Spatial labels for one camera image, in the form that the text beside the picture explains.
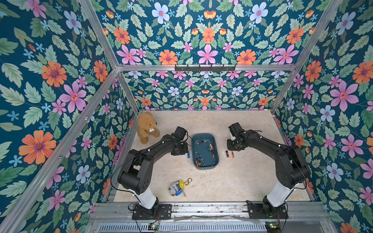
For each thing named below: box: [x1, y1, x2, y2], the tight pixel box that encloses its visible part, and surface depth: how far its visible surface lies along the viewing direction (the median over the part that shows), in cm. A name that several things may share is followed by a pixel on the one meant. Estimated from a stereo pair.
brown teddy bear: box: [136, 111, 161, 145], surface depth 92 cm
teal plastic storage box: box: [191, 133, 220, 170], surface depth 96 cm
